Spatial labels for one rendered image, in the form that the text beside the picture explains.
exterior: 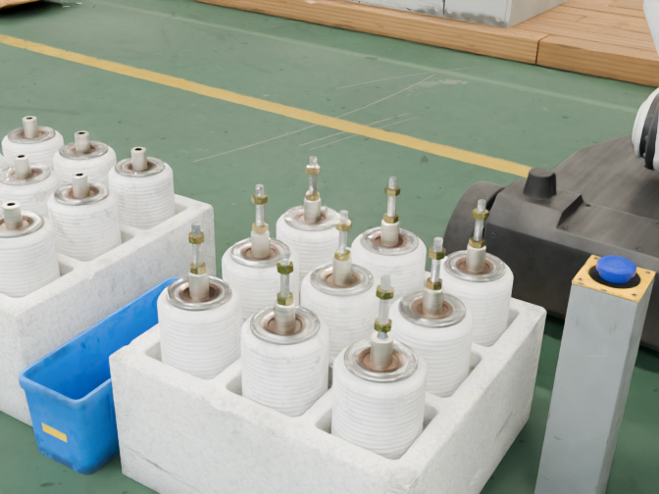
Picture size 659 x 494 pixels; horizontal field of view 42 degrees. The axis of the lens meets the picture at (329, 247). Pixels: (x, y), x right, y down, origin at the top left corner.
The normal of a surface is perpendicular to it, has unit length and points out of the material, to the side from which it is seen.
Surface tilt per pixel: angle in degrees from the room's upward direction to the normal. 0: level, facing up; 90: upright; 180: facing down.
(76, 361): 88
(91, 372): 88
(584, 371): 90
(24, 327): 90
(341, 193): 0
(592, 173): 0
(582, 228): 0
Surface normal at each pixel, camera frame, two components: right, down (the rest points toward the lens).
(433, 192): 0.02, -0.88
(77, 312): 0.85, 0.26
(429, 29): -0.56, 0.37
